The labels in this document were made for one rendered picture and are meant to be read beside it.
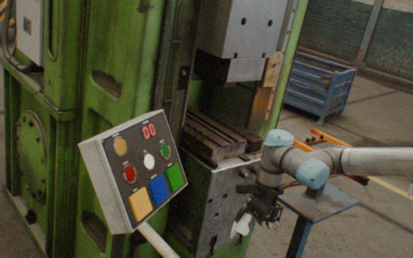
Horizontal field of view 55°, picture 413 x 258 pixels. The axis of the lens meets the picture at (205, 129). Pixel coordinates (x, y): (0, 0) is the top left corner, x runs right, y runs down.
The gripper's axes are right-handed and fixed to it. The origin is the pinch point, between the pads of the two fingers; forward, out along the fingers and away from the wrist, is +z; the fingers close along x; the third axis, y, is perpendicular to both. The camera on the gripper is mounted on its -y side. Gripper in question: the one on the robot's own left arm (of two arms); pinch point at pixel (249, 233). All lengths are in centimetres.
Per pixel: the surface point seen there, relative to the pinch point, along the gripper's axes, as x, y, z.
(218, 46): 8, -48, -47
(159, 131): -19.7, -32.2, -21.3
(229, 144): 22, -48, -5
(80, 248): -27, -89, 72
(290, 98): 307, -304, 75
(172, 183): -17.2, -22.7, -6.8
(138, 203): -32.8, -12.8, -8.2
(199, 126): 18, -67, -6
